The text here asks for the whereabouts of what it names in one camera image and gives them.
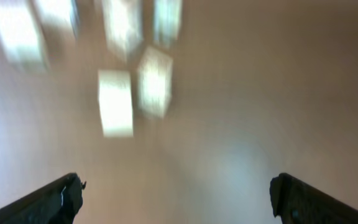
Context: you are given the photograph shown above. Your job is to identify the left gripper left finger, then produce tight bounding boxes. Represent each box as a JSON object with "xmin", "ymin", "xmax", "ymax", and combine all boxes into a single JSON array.
[{"xmin": 0, "ymin": 172, "xmax": 86, "ymax": 224}]

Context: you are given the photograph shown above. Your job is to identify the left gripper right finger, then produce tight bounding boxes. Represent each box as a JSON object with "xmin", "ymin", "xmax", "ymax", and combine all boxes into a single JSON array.
[{"xmin": 269, "ymin": 173, "xmax": 358, "ymax": 224}]

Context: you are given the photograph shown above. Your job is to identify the green edged block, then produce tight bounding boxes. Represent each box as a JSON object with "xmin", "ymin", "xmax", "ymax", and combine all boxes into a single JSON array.
[
  {"xmin": 0, "ymin": 0, "xmax": 48, "ymax": 72},
  {"xmin": 102, "ymin": 0, "xmax": 143, "ymax": 62},
  {"xmin": 98, "ymin": 70, "xmax": 134, "ymax": 138}
]

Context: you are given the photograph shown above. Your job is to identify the red edged wooden block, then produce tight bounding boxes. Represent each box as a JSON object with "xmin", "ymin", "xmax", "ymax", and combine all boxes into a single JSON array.
[{"xmin": 34, "ymin": 0, "xmax": 79, "ymax": 39}]

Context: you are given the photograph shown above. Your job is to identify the plain wooden centre block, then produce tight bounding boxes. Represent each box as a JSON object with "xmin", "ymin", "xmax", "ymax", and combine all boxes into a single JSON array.
[{"xmin": 154, "ymin": 0, "xmax": 183, "ymax": 48}]

